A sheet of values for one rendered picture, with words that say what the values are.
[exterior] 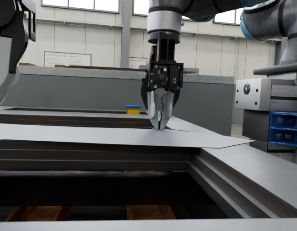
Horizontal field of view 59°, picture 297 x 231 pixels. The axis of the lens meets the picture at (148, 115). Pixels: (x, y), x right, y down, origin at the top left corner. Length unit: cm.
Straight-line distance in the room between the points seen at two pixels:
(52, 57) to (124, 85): 833
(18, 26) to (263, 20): 79
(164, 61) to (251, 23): 51
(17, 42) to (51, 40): 936
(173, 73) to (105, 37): 910
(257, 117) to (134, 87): 67
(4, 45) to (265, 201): 31
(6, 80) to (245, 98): 67
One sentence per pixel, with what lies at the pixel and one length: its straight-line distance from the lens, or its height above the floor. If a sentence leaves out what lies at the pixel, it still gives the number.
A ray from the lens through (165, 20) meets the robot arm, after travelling 58.
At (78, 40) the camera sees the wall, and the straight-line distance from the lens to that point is 962.
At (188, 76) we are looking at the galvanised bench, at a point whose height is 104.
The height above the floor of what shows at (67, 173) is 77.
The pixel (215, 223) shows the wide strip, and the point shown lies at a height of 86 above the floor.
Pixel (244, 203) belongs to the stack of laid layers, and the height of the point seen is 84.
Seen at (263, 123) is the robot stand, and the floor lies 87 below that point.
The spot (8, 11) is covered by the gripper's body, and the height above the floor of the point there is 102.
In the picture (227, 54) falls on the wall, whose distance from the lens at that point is 1070.
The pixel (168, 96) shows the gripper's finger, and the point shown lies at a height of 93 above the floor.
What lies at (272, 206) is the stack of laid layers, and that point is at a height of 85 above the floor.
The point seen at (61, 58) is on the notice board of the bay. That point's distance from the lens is 955.
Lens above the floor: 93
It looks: 4 degrees down
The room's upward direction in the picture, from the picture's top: 2 degrees clockwise
